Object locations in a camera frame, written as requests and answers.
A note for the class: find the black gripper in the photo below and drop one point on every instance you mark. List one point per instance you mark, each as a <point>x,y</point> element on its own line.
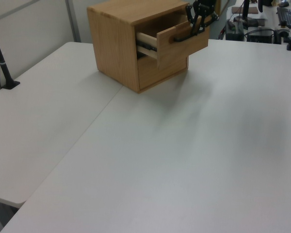
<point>205,6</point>

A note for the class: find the oak wood sliding drawer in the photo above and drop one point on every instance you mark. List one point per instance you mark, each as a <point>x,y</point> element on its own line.
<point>179,49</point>

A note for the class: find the oak lower drawer front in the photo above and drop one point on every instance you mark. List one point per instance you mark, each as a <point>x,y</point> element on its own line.
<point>160,75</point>

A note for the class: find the oak wood drawer cabinet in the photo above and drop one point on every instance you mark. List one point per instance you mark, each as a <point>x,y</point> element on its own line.
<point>111,43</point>

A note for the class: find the black box with green label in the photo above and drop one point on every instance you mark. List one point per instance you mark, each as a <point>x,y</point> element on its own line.
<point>235,34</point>

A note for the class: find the black monitor stand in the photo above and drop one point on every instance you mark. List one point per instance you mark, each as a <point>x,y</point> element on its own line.
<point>245,12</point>

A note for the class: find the brown desk mat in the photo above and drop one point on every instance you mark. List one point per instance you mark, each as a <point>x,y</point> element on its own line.
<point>253,10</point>

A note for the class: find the black electronic device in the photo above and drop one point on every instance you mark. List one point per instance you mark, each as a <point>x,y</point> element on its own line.
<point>259,37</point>

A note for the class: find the black computer mouse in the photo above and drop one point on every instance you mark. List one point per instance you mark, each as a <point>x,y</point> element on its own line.
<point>284,4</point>

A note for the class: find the black computer keyboard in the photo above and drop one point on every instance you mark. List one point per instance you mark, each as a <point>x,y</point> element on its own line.
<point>287,15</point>

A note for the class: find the black metal drawer slide rail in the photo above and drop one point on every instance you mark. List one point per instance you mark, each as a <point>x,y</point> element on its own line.
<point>148,46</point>

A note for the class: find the grey metal partition post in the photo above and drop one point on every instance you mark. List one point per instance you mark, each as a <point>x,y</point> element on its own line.
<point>72,19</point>

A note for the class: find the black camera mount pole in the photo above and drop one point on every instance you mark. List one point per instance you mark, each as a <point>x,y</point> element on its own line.
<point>2,65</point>

